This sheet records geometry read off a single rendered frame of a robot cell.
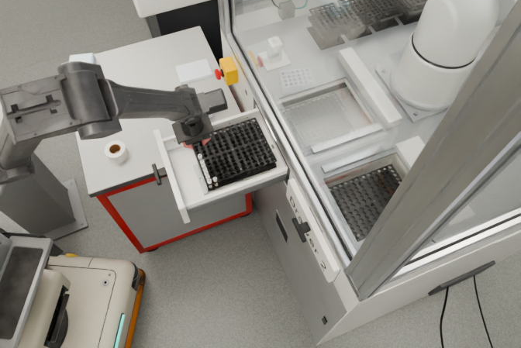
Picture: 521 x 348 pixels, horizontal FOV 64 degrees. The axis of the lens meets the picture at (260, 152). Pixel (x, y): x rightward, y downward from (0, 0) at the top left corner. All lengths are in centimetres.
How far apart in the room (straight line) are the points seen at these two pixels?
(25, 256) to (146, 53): 97
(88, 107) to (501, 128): 51
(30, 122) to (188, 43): 122
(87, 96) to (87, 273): 133
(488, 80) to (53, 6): 321
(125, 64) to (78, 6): 166
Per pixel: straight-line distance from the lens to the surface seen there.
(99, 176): 150
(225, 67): 148
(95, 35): 313
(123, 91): 72
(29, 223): 225
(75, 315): 188
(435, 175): 58
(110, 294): 185
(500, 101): 46
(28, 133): 65
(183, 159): 136
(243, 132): 132
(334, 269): 112
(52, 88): 65
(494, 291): 232
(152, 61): 176
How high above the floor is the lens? 199
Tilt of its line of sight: 59 degrees down
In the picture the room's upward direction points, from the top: straight up
